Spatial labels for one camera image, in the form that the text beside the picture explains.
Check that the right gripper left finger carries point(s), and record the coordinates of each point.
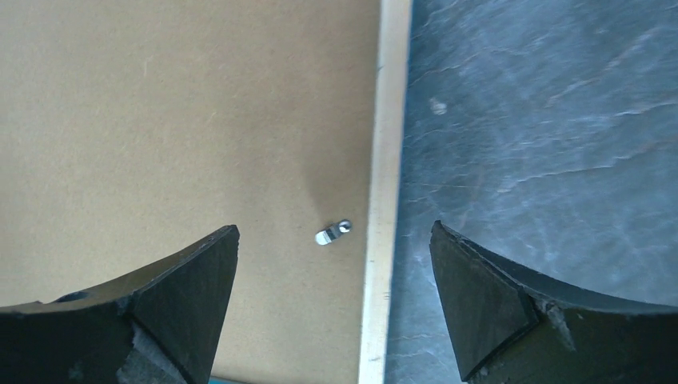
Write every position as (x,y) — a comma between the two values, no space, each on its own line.
(160,323)

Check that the wooden picture frame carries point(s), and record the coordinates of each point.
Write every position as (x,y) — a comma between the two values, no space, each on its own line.
(385,173)

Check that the metal frame retaining clip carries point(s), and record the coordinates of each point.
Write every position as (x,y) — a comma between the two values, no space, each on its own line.
(333,232)

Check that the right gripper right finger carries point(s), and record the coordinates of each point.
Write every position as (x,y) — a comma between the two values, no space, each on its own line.
(508,323)

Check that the brown cardboard backing board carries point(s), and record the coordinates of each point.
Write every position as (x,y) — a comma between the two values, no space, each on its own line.
(131,129)

